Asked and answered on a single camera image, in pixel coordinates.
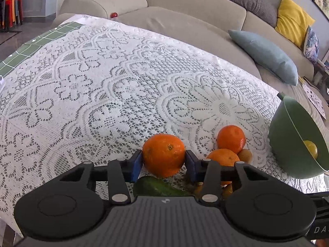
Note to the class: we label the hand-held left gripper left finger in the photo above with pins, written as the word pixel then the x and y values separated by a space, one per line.
pixel 136 166

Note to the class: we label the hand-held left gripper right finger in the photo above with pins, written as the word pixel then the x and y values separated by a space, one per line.
pixel 191 167

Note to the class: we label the large orange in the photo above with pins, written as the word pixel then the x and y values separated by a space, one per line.
pixel 163 154

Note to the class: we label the green cucumber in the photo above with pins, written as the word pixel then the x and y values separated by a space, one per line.
pixel 159 187

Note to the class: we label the green bowl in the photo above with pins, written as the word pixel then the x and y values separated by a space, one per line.
pixel 290 139

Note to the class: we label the round tangerine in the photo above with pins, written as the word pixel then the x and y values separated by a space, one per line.
pixel 231 139

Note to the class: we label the brown kiwi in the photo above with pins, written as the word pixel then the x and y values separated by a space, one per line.
pixel 246 156

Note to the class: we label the yellow lemon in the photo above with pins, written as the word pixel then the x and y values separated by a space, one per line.
pixel 311 149

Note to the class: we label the white lace tablecloth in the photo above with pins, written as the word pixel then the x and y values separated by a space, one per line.
pixel 128 82

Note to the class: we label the printed white paper sheet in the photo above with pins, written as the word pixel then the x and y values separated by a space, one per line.
pixel 314 100

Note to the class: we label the light blue pillow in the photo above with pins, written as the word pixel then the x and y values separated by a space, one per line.
pixel 267 54

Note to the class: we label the yellow booklet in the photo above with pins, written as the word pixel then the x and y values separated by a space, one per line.
pixel 301 80

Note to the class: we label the cluttered grey side table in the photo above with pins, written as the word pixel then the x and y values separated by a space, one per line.
pixel 322 74

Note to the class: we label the beige sofa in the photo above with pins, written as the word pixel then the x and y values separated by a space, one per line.
pixel 180 18

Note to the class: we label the small red ball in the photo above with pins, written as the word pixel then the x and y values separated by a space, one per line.
pixel 113 15

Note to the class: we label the green checked tablecloth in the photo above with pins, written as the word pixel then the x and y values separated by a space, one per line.
pixel 38 43

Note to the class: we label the blue patterned pillow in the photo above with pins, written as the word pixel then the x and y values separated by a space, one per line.
pixel 311 45

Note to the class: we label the grey checked pillow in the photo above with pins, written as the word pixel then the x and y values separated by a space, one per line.
pixel 254 2

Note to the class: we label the yellow pillow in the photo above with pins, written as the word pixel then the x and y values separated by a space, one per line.
pixel 293 22

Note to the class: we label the stacked colourful stools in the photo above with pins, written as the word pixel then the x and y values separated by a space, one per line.
pixel 11 9

